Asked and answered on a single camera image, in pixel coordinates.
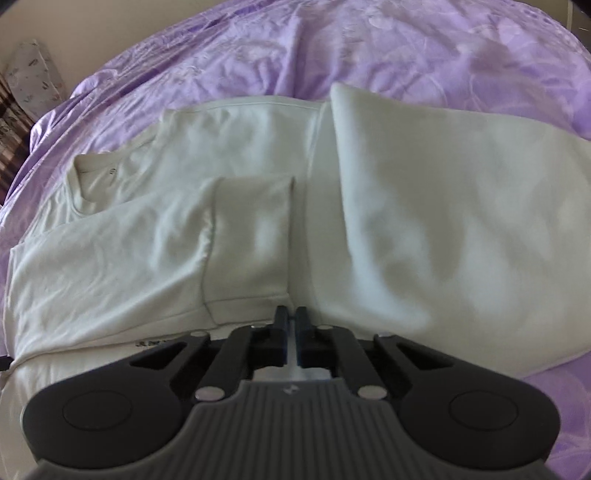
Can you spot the purple floral bedspread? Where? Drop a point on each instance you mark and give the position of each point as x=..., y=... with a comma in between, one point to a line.
x=392, y=50

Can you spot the brown striped curtain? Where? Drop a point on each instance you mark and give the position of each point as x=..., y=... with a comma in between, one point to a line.
x=11, y=134

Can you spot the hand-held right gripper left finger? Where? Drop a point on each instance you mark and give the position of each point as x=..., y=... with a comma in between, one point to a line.
x=280, y=319

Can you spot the white printed t-shirt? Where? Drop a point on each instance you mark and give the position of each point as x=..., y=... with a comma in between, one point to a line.
x=161, y=254

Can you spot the white floral pillow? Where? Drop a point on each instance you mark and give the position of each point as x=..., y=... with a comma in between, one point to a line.
x=34, y=74

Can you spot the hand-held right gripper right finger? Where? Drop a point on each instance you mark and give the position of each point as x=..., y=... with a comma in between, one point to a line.
x=302, y=323

